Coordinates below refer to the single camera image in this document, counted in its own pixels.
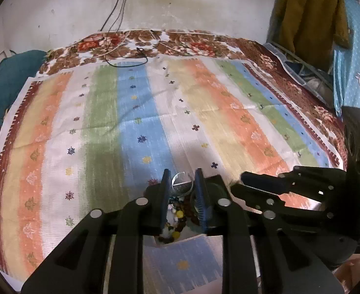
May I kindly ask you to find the light blue dotted cloth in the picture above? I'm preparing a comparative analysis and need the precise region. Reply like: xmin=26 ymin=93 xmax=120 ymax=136
xmin=332 ymin=0 xmax=360 ymax=117

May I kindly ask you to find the yellow and black bead bracelet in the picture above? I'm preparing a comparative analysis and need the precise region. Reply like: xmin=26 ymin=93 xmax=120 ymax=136
xmin=159 ymin=196 xmax=187 ymax=244

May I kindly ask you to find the brown floral blanket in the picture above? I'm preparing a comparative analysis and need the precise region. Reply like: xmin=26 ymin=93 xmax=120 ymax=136
xmin=37 ymin=29 xmax=349 ymax=172

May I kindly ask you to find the mustard yellow garment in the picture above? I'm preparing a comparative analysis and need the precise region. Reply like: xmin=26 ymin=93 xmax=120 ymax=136
xmin=273 ymin=0 xmax=352 ymax=65

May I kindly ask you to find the pastel striped cloth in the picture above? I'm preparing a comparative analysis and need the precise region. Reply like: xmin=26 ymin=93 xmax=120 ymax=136
xmin=0 ymin=56 xmax=345 ymax=285

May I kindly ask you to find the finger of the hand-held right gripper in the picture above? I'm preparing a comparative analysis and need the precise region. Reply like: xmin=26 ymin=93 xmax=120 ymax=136
xmin=230 ymin=183 xmax=287 ymax=219
xmin=240 ymin=165 xmax=337 ymax=195

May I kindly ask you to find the pale translucent bangle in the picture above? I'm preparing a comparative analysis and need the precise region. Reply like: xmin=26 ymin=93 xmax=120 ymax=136
xmin=171 ymin=173 xmax=196 ymax=195

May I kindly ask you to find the metal rack with clutter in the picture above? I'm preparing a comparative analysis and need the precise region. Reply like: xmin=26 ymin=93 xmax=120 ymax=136
xmin=265 ymin=42 xmax=338 ymax=100

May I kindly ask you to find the teal cloth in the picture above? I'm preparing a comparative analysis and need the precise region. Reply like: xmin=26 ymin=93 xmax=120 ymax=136
xmin=0 ymin=50 xmax=48 ymax=130

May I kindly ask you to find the dark red small-bead bracelet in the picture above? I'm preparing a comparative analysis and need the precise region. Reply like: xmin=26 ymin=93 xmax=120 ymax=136
xmin=183 ymin=198 xmax=200 ymax=225

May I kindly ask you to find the black cable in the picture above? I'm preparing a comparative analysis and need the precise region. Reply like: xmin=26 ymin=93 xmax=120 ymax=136
xmin=98 ymin=0 xmax=162 ymax=67

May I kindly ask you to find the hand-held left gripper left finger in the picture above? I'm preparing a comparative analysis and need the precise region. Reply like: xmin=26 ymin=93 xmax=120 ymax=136
xmin=22 ymin=168 xmax=172 ymax=294

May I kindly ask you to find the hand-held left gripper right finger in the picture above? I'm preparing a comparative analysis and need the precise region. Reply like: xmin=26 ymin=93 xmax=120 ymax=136
xmin=194 ymin=168 xmax=343 ymax=294

